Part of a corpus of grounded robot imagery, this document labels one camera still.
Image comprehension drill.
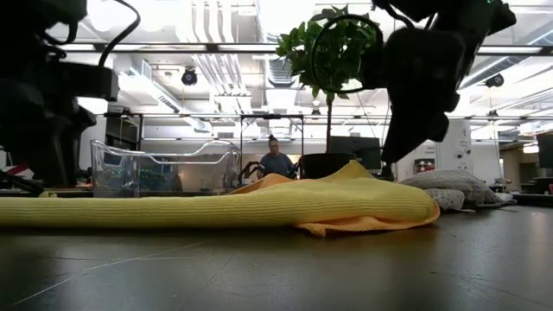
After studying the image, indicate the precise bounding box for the pale waffle weave towel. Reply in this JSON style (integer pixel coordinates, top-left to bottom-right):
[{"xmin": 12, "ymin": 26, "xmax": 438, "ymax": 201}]
[{"xmin": 399, "ymin": 168, "xmax": 518, "ymax": 213}]

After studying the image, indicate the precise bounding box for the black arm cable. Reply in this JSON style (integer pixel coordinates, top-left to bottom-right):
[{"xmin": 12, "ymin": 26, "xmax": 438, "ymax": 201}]
[
  {"xmin": 309, "ymin": 14, "xmax": 385, "ymax": 95},
  {"xmin": 98, "ymin": 0, "xmax": 142, "ymax": 68}
]

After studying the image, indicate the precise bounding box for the black computer monitor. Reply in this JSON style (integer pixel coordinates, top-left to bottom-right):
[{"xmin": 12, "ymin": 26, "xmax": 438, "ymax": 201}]
[
  {"xmin": 328, "ymin": 136, "xmax": 382, "ymax": 170},
  {"xmin": 535, "ymin": 131, "xmax": 553, "ymax": 169}
]

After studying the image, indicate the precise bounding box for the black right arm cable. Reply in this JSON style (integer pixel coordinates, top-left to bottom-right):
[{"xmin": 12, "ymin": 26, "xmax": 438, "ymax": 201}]
[{"xmin": 309, "ymin": 14, "xmax": 385, "ymax": 95}]

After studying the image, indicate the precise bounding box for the clear plastic bin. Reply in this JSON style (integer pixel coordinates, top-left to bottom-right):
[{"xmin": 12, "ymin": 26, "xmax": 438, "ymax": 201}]
[{"xmin": 89, "ymin": 138, "xmax": 243, "ymax": 199}]

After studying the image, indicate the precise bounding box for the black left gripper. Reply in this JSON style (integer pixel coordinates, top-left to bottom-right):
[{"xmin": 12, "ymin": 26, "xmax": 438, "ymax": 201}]
[{"xmin": 0, "ymin": 42, "xmax": 99, "ymax": 191}]

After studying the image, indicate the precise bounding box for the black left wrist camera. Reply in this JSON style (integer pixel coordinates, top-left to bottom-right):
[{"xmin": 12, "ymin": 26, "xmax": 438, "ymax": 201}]
[{"xmin": 58, "ymin": 61, "xmax": 120, "ymax": 103}]

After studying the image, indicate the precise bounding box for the black table mat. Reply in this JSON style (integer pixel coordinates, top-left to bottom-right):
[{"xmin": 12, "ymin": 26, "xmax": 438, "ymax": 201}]
[{"xmin": 0, "ymin": 202, "xmax": 553, "ymax": 311}]

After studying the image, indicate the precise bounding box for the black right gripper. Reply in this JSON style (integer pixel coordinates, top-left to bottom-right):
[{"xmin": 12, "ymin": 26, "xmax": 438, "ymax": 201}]
[{"xmin": 382, "ymin": 28, "xmax": 467, "ymax": 164}]

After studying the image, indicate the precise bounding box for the red white wall box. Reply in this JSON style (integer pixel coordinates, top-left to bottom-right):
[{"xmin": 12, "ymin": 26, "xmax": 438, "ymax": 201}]
[{"xmin": 412, "ymin": 158, "xmax": 436, "ymax": 175}]

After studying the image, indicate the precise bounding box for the yellow microfiber towel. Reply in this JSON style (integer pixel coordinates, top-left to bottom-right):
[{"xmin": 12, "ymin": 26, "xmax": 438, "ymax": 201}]
[{"xmin": 0, "ymin": 160, "xmax": 437, "ymax": 229}]

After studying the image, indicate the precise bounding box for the green potted plant black pot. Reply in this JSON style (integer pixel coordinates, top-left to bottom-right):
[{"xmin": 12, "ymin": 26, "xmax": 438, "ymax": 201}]
[{"xmin": 275, "ymin": 3, "xmax": 381, "ymax": 181}]

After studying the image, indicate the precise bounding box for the person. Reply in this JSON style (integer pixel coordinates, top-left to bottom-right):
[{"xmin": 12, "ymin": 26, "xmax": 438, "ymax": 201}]
[{"xmin": 257, "ymin": 134, "xmax": 299, "ymax": 181}]

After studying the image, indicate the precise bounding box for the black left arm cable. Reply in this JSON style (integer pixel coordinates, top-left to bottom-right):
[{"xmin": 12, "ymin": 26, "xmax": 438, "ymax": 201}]
[{"xmin": 98, "ymin": 0, "xmax": 142, "ymax": 68}]

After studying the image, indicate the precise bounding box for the white pillar machine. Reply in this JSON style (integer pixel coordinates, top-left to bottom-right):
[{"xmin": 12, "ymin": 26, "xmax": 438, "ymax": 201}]
[{"xmin": 435, "ymin": 118, "xmax": 474, "ymax": 174}]

